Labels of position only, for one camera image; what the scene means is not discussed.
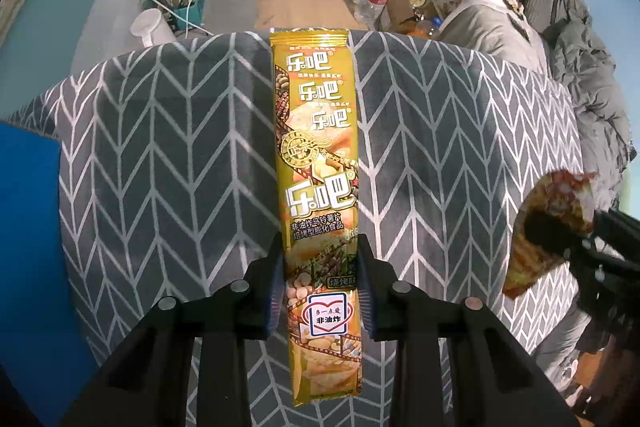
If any white plastic cup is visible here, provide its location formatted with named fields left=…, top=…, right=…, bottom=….
left=129, top=9, right=177, bottom=51

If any grey duvet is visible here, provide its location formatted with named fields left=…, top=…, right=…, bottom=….
left=505, top=0, right=634, bottom=205

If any grey bed sheet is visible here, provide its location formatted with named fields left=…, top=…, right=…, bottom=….
left=439, top=0, right=551, bottom=80

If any orange bottle blue cap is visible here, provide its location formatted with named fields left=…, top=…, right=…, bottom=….
left=415, top=17, right=447, bottom=40

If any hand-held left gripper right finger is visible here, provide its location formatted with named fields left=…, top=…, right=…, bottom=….
left=356, top=237, right=586, bottom=427

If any long orange-gold chip packet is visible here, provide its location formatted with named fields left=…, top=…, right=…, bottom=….
left=501, top=171, right=599, bottom=301

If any long yellow chip packet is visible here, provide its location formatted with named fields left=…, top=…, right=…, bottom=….
left=269, top=27, right=363, bottom=408

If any blue mat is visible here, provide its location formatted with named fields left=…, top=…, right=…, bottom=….
left=0, top=121, right=98, bottom=425

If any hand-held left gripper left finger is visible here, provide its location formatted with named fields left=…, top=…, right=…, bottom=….
left=60, top=234, right=286, bottom=427

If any grey chevron table cloth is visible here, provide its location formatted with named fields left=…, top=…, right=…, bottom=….
left=10, top=29, right=594, bottom=427

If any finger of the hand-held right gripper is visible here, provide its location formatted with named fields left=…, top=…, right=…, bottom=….
left=592, top=208, right=640, bottom=253
left=520, top=212, right=640, bottom=290

